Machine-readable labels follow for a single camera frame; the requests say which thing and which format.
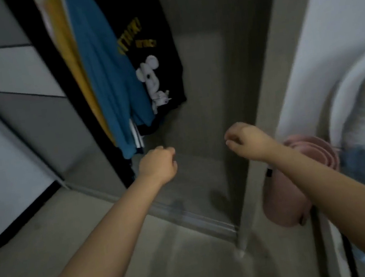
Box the person's right hand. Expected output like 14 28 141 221
223 117 281 166

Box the person's left hand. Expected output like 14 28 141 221
135 143 180 188

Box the person's right forearm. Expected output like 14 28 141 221
264 131 365 277

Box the person's left forearm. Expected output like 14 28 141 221
11 172 186 277

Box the black white striped garment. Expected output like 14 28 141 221
127 117 146 150

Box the pink plastic basin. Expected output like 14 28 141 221
254 128 350 232
284 132 342 176

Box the blue shirt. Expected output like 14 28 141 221
65 0 162 166

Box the black mouse print shirt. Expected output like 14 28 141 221
88 0 191 141

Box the yellow shirt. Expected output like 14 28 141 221
34 0 117 155

